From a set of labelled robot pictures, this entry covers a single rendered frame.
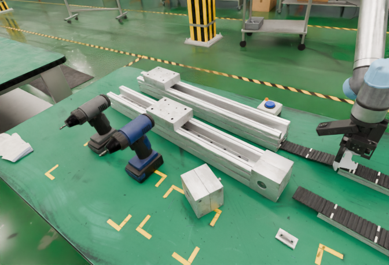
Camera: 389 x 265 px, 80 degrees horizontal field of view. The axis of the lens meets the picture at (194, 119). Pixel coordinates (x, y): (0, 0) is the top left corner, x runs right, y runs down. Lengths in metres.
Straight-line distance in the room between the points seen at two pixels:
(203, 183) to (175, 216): 0.14
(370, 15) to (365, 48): 0.11
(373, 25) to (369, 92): 0.28
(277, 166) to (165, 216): 0.37
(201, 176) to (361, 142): 0.46
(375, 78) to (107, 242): 0.81
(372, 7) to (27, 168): 1.34
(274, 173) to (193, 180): 0.24
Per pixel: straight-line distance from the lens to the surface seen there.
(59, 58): 2.14
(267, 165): 0.75
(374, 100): 0.72
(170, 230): 0.74
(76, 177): 0.98
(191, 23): 4.06
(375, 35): 0.92
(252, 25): 3.75
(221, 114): 0.96
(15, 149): 1.25
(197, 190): 0.68
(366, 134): 0.80
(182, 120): 0.89
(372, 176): 0.91
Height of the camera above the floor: 1.44
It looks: 38 degrees down
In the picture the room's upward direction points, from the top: 7 degrees counter-clockwise
